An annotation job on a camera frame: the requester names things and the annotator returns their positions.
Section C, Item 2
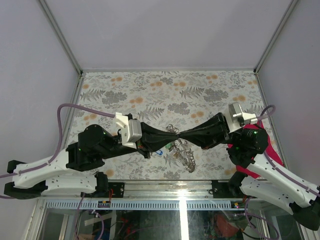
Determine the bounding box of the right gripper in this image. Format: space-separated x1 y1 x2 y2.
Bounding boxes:
179 112 243 150

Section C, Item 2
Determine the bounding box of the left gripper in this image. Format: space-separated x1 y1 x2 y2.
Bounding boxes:
101 121 180 160

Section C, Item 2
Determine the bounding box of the large metal keyring with keys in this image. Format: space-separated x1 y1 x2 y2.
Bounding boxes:
165 138 196 173

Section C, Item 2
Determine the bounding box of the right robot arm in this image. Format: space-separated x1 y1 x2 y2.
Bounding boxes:
178 111 320 231

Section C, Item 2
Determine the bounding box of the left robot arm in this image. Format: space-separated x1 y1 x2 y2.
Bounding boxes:
3 113 178 200

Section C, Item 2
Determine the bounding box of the floral table mat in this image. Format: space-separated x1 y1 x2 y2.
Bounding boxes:
76 70 265 180

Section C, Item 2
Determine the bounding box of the magenta cloth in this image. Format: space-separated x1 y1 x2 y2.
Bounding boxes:
226 123 284 179

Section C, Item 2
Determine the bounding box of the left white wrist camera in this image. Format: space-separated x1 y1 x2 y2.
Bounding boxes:
115 112 143 149

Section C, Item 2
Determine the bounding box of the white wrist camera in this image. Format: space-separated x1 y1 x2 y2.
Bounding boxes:
222 102 258 133
115 112 143 149

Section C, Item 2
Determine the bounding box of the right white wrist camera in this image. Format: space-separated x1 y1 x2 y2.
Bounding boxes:
222 102 258 133

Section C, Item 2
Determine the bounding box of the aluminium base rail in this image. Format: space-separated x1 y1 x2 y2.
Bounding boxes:
38 176 234 199

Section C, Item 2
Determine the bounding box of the grey slotted cable duct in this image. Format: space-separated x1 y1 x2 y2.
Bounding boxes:
45 199 233 211

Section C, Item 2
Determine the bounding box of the left aluminium frame post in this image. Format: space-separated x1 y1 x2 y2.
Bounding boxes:
36 0 83 76

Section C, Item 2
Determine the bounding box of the aluminium frame post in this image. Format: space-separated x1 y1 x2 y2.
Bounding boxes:
36 0 83 76
253 0 300 74

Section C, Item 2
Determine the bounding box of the right aluminium frame post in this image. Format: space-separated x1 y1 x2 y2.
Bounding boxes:
253 0 300 74

